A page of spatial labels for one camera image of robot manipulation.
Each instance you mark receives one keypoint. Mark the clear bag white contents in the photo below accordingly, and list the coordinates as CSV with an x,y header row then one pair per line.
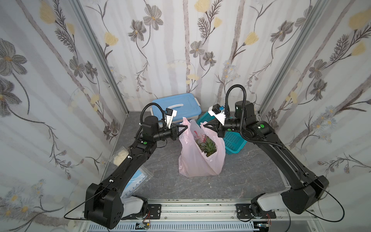
x,y
120,156

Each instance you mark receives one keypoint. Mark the pineapple front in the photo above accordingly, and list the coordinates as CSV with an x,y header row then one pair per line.
x,y
209,147

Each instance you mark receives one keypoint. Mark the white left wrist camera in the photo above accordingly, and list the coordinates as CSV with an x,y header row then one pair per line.
x,y
170,115

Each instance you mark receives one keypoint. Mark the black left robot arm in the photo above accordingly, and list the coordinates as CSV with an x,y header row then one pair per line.
x,y
103,204

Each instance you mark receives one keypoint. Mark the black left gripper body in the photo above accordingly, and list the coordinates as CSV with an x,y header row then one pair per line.
x,y
175,131

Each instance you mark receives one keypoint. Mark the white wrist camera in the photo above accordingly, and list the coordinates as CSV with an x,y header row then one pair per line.
x,y
218,112
170,115

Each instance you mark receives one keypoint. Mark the blue face mask pack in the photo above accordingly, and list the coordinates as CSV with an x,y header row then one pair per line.
x,y
141,177

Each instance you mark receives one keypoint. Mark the white box blue lid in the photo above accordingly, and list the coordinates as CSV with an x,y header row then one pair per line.
x,y
186,105

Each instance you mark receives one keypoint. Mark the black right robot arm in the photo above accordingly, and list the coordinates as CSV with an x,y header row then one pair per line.
x,y
305,187

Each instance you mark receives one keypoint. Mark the teal plastic basket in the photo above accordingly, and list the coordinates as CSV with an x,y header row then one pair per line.
x,y
234,143

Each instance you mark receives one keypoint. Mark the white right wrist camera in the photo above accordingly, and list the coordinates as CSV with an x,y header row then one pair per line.
x,y
218,112

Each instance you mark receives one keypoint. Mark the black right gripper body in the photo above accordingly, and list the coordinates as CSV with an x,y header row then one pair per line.
x,y
219,127

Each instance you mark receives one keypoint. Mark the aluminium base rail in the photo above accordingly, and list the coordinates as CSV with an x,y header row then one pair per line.
x,y
216,215

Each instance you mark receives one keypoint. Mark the pineapple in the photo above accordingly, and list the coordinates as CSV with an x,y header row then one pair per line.
x,y
201,142
209,147

